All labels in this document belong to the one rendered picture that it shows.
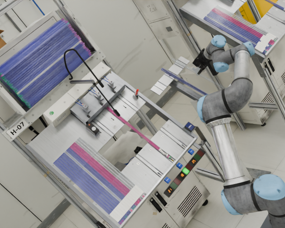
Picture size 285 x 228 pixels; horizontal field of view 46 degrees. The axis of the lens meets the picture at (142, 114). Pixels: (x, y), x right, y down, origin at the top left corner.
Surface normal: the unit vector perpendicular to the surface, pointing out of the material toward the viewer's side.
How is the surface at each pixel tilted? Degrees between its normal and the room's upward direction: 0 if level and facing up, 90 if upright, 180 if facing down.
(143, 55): 90
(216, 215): 0
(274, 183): 8
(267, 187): 8
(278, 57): 90
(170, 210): 90
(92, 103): 48
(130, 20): 90
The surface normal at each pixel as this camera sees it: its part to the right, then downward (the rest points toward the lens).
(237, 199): -0.55, -0.05
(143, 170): 0.04, -0.44
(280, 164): -0.54, -0.74
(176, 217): 0.54, 0.07
